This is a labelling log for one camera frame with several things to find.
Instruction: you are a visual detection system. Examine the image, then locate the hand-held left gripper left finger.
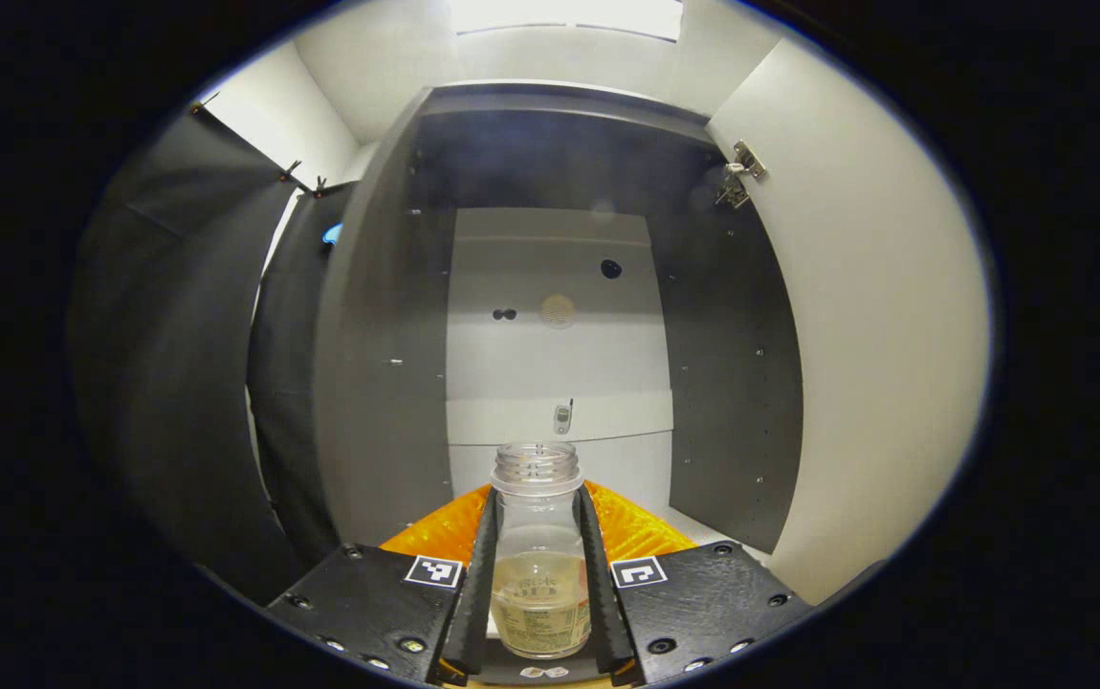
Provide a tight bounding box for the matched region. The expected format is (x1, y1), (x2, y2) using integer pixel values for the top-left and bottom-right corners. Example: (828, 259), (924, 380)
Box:
(267, 482), (500, 686)

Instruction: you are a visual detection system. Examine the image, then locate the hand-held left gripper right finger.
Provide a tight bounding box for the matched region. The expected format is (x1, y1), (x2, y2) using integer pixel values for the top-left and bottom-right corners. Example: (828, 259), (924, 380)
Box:
(574, 478), (815, 686)

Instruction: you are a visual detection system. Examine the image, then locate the clear glass bottle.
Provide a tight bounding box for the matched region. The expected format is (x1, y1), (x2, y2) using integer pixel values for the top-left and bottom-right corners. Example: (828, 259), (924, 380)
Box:
(489, 440), (594, 661)

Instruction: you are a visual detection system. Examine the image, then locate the dark grey cabinet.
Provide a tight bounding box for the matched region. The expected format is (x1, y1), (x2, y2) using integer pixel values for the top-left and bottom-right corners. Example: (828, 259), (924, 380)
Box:
(313, 81), (805, 556)

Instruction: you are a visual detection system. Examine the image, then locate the black backdrop cloth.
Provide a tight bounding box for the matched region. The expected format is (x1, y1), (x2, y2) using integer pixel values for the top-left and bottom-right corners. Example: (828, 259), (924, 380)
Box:
(67, 103), (360, 606)

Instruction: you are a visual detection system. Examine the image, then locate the large ceiling light panel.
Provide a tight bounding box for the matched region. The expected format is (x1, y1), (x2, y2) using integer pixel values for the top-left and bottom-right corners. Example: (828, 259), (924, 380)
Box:
(448, 0), (685, 42)

